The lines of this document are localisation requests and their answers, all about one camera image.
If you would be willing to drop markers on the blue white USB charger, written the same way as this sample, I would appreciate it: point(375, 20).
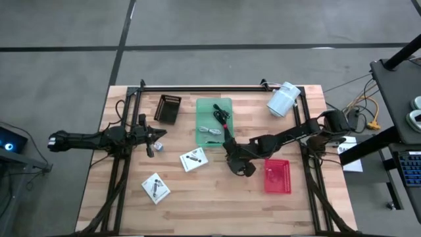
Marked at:
point(158, 147)

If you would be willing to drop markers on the black desk support beam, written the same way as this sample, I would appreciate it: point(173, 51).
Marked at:
point(368, 148)

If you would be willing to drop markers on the black pole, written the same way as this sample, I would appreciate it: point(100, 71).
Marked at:
point(403, 54)

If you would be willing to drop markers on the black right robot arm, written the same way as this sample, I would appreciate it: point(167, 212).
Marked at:
point(289, 135)

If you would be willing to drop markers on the black device blue light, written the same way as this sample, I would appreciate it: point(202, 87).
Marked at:
point(13, 141)

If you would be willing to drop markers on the grey side stand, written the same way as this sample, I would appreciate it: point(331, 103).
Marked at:
point(36, 164)

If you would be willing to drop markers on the red mesh basket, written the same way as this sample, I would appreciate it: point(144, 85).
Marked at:
point(278, 177)

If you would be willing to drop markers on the dark grey desk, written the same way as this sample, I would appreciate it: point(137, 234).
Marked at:
point(394, 98)

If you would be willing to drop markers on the white printed instruction booklet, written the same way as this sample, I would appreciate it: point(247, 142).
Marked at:
point(161, 195)
point(189, 164)

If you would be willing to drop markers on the white paper sheet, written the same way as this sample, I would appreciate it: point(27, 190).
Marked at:
point(352, 142)

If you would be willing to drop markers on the green translucent plastic bin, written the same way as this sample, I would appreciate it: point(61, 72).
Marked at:
point(205, 112)

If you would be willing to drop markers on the black mesh basket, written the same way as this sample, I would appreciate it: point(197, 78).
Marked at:
point(167, 110)

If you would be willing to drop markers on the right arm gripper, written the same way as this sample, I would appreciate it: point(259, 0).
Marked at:
point(245, 158)

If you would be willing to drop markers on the black power adapter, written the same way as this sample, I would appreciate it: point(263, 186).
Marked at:
point(354, 121)

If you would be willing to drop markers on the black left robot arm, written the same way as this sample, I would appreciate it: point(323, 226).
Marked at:
point(82, 141)

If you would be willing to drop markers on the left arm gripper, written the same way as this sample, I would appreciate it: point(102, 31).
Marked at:
point(139, 135)

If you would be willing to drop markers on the grey keyboard desk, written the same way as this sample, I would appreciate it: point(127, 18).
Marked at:
point(414, 200)

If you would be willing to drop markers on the backlit black keyboard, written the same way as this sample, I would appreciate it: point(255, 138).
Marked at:
point(411, 169)

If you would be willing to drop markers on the white rounded device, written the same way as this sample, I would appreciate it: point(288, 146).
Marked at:
point(417, 103)
point(415, 120)

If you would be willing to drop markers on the black aluminium rig frame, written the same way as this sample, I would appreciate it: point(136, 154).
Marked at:
point(197, 89)

